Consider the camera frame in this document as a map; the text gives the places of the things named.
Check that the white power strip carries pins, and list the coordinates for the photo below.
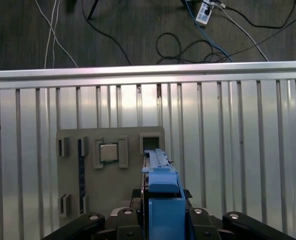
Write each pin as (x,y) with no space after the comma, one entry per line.
(203,13)

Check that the grey parts rack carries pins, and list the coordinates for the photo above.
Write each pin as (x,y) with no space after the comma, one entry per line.
(112,187)

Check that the RAM stick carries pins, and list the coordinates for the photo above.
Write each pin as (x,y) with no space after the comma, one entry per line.
(81,175)

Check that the hard disk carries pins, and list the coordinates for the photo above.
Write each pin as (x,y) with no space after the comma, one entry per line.
(162,180)

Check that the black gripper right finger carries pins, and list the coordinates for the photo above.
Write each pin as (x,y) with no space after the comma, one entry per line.
(202,225)

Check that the silver CPU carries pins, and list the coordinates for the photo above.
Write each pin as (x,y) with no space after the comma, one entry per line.
(109,153)

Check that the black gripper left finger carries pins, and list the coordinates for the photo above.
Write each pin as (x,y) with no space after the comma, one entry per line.
(127,225)

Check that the black metal leg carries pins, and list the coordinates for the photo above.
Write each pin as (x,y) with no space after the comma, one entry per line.
(93,10)

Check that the aluminium table edge rail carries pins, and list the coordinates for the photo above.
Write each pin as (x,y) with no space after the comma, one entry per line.
(147,72)

